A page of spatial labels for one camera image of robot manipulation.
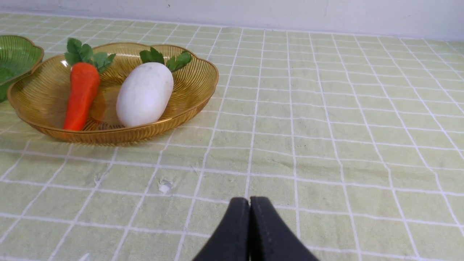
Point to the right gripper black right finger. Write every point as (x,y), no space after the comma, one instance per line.
(270,239)

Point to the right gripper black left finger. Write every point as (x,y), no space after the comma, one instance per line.
(229,242)

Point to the white toy radish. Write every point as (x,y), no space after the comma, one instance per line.
(145,93)

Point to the orange toy carrot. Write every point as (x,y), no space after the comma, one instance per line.
(86,68)

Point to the amber plastic plate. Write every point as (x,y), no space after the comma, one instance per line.
(40,99)

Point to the green plastic plate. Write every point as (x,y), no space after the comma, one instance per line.
(18,58)

